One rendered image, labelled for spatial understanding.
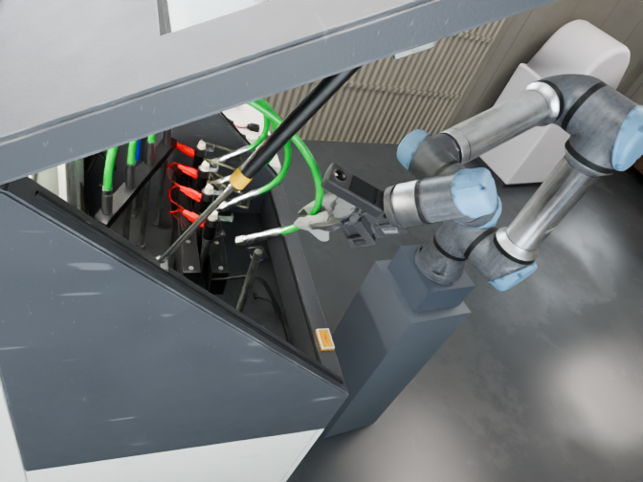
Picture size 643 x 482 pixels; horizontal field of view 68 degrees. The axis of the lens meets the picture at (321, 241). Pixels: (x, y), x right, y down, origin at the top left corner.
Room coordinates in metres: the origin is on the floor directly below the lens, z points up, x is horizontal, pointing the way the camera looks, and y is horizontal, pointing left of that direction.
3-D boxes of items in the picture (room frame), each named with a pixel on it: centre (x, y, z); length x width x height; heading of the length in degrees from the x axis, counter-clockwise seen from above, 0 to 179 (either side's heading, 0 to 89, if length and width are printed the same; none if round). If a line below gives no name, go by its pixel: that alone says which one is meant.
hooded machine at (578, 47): (3.91, -1.21, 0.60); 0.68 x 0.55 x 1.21; 128
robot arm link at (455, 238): (1.13, -0.35, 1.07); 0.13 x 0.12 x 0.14; 52
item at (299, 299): (0.84, 0.02, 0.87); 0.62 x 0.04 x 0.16; 32
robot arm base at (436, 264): (1.13, -0.35, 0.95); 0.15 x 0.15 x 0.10
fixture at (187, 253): (0.82, 0.29, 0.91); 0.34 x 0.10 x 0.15; 32
